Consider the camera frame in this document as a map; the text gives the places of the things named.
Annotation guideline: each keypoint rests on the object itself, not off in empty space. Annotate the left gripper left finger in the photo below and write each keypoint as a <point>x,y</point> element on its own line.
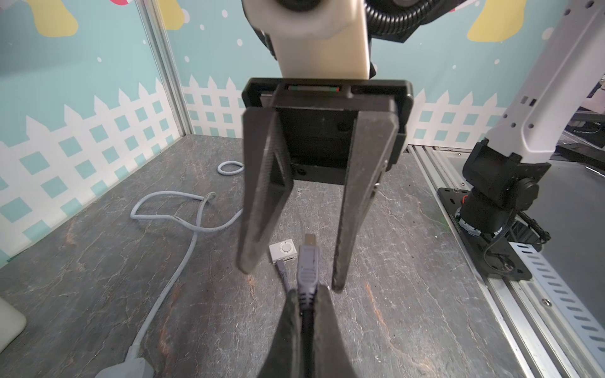
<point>283,358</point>

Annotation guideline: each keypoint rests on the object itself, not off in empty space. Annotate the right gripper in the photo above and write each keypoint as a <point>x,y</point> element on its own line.
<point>304,128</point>

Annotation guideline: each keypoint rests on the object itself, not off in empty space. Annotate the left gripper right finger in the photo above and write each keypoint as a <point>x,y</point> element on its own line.
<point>330,358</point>

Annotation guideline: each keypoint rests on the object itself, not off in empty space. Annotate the silver mp3 player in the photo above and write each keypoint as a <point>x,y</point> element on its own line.
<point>282,251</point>

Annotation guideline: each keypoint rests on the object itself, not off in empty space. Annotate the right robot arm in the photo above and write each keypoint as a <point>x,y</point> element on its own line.
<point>362,79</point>

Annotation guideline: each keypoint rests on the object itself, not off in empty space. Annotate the grey power strip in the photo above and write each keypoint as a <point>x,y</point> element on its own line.
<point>135,368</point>

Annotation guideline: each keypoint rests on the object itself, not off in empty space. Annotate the white box brown lid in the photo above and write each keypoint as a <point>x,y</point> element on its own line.
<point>12,324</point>

